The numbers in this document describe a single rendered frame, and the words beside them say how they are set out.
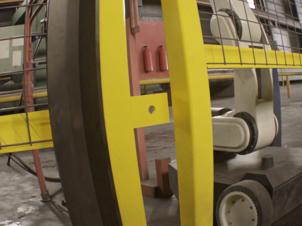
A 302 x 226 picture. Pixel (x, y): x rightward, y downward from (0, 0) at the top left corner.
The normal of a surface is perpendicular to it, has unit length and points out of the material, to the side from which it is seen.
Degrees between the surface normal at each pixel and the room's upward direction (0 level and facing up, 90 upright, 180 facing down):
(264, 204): 61
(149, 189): 90
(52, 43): 90
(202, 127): 90
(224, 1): 90
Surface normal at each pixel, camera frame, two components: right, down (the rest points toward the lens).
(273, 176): 0.30, -0.71
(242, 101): -0.85, 0.11
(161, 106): 0.61, -0.02
